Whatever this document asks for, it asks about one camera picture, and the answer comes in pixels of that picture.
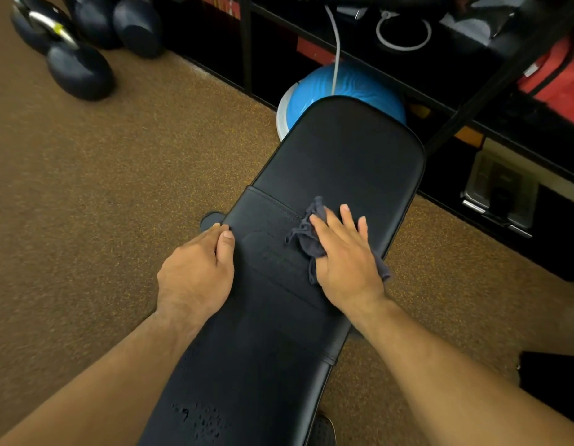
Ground black padded workout bench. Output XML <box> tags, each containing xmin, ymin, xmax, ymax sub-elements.
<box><xmin>138</xmin><ymin>95</ymin><xmax>427</xmax><ymax>446</ymax></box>

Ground white hanging cord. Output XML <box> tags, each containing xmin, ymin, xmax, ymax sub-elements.
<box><xmin>325</xmin><ymin>4</ymin><xmax>342</xmax><ymax>96</ymax></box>

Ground person's right forearm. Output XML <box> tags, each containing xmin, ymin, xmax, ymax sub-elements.
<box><xmin>347</xmin><ymin>297</ymin><xmax>574</xmax><ymax>446</ymax></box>

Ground black shoe white sole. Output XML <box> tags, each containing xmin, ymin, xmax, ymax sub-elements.
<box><xmin>310</xmin><ymin>411</ymin><xmax>337</xmax><ymax>446</ymax></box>

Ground black and white pouch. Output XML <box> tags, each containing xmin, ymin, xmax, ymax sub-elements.
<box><xmin>438</xmin><ymin>0</ymin><xmax>529</xmax><ymax>47</ymax></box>

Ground dark grey cleaning cloth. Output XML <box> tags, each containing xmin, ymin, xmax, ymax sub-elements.
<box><xmin>285</xmin><ymin>195</ymin><xmax>392</xmax><ymax>286</ymax></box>

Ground person's black shorts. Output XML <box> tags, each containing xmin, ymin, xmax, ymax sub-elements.
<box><xmin>518</xmin><ymin>351</ymin><xmax>574</xmax><ymax>428</ymax></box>

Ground red bag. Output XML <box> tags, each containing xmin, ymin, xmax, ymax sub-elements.
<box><xmin>517</xmin><ymin>34</ymin><xmax>574</xmax><ymax>131</ymax></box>

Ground person's left forearm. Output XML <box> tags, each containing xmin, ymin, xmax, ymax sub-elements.
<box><xmin>0</xmin><ymin>304</ymin><xmax>209</xmax><ymax>446</ymax></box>

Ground black storage shelf rack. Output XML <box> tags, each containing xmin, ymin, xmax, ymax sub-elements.
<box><xmin>152</xmin><ymin>0</ymin><xmax>574</xmax><ymax>282</ymax></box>

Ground white cord ring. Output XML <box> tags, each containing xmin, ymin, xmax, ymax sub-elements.
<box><xmin>375</xmin><ymin>11</ymin><xmax>433</xmax><ymax>53</ymax></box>

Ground blue balance trainer dome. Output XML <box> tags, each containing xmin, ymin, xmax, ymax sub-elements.
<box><xmin>276</xmin><ymin>62</ymin><xmax>407</xmax><ymax>142</ymax></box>

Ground person's right hand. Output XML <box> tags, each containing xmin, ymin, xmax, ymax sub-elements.
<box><xmin>309</xmin><ymin>204</ymin><xmax>388</xmax><ymax>317</ymax></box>

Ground person's left hand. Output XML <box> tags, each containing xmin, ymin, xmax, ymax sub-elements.
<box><xmin>156</xmin><ymin>222</ymin><xmax>236</xmax><ymax>323</ymax></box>

